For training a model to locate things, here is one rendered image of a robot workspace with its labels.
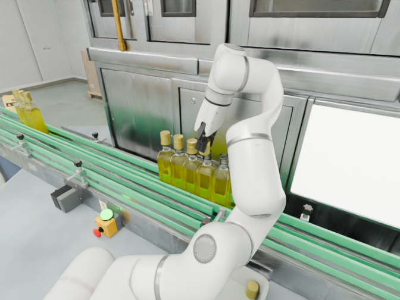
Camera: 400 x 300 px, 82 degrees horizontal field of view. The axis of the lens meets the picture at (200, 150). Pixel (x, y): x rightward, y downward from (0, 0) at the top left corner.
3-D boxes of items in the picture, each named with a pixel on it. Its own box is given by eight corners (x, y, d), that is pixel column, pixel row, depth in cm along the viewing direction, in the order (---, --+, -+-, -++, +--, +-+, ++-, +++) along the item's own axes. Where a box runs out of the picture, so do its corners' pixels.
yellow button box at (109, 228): (123, 227, 96) (119, 214, 92) (108, 240, 90) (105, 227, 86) (111, 221, 99) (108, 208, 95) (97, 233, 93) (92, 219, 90)
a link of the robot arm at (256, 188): (182, 153, 44) (211, 171, 56) (186, 279, 36) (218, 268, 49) (269, 134, 38) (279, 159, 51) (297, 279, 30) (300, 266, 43)
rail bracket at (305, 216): (308, 227, 80) (317, 199, 73) (304, 241, 75) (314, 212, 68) (296, 223, 82) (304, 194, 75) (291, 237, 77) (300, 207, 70)
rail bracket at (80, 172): (91, 187, 99) (83, 161, 92) (75, 196, 94) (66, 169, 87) (85, 184, 101) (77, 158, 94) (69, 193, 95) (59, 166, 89)
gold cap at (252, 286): (251, 285, 73) (252, 277, 71) (259, 294, 71) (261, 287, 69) (243, 291, 72) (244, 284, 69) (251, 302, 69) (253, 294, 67)
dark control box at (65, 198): (81, 203, 108) (77, 189, 104) (65, 214, 102) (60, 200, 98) (71, 197, 112) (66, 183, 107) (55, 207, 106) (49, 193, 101)
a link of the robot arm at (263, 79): (220, 154, 46) (212, 70, 54) (276, 157, 49) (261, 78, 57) (238, 136, 38) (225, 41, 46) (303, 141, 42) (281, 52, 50)
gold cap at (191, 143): (199, 150, 78) (199, 139, 76) (193, 155, 75) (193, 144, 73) (190, 148, 79) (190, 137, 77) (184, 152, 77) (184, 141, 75)
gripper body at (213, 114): (216, 84, 65) (206, 118, 72) (197, 93, 58) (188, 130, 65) (239, 95, 63) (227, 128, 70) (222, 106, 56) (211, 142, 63)
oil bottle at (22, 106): (46, 136, 140) (28, 90, 125) (36, 140, 136) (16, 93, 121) (40, 134, 142) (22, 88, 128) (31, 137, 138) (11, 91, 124)
